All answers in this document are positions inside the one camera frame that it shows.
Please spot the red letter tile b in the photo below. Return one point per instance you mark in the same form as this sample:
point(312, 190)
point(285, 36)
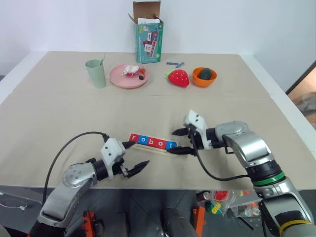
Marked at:
point(152, 142)

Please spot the orange upright object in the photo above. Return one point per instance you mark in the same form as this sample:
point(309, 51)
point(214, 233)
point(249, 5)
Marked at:
point(199, 219)

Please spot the blue letter tile o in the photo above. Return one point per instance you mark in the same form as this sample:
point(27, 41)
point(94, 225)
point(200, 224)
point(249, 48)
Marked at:
point(143, 140)

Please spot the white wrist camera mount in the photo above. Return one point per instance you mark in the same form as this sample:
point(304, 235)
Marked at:
point(112, 149)
point(197, 121)

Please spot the red strawberry toy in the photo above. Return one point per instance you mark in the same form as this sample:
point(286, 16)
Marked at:
point(179, 77)

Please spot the light green cup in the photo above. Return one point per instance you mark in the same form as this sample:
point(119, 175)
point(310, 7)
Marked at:
point(96, 74)

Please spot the teal cardboard toy box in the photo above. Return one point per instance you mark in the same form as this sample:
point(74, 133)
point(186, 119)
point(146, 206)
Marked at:
point(149, 40)

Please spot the clear bag of toys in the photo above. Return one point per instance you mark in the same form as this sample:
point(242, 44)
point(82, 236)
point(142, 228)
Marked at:
point(229, 201)

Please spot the red letter tile o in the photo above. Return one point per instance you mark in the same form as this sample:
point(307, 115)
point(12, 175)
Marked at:
point(162, 144)

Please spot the clear plastic snack bag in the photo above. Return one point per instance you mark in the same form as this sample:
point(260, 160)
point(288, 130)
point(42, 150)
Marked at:
point(130, 70)

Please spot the blue strip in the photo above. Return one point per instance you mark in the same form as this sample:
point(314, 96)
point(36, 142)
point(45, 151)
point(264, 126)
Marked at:
point(171, 63)
point(180, 64)

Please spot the wooden letter tray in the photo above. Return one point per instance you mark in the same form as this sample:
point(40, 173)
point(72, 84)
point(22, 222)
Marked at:
point(154, 151)

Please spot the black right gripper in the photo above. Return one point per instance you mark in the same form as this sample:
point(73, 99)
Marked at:
point(190, 130)

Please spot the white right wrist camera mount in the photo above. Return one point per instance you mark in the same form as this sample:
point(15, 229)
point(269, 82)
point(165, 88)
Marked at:
point(197, 121)

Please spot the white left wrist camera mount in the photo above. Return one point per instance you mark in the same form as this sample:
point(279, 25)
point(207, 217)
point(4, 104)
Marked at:
point(112, 149)

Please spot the dark green avocado toy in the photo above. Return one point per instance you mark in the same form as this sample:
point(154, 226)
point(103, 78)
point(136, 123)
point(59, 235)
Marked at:
point(206, 73)

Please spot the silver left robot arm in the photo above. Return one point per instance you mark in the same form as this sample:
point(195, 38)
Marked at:
point(74, 175)

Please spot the orange black tool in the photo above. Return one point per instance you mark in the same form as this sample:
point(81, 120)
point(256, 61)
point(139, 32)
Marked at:
point(89, 222)

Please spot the blue letter tile t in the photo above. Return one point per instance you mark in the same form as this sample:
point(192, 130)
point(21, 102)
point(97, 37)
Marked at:
point(171, 145)

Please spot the red can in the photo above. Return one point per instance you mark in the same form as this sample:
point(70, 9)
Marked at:
point(206, 196)

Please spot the dark rounded shape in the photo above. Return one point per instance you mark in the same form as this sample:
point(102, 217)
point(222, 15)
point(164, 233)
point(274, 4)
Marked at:
point(176, 222)

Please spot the beige table cover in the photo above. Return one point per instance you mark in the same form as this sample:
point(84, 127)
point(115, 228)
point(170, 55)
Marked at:
point(148, 108)

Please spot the white paper sheet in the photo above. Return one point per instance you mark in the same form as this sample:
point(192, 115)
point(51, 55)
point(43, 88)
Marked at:
point(148, 20)

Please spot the green spoon in cup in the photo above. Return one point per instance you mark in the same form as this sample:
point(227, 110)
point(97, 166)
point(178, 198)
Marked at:
point(102, 60)

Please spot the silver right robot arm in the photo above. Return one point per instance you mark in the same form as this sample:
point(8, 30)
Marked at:
point(249, 145)

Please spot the red letter tile r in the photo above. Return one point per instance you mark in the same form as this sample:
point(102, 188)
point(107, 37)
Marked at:
point(134, 138)

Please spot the pink plate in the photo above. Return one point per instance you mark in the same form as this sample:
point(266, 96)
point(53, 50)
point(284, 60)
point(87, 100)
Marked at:
point(117, 77)

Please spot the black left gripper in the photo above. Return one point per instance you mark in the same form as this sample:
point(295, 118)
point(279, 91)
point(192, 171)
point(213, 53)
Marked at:
point(119, 169)

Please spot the orange bowl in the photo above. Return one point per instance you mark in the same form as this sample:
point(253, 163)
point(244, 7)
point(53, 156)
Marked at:
point(198, 82)

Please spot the small red orange toy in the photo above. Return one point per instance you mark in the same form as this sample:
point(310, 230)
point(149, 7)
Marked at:
point(142, 70)

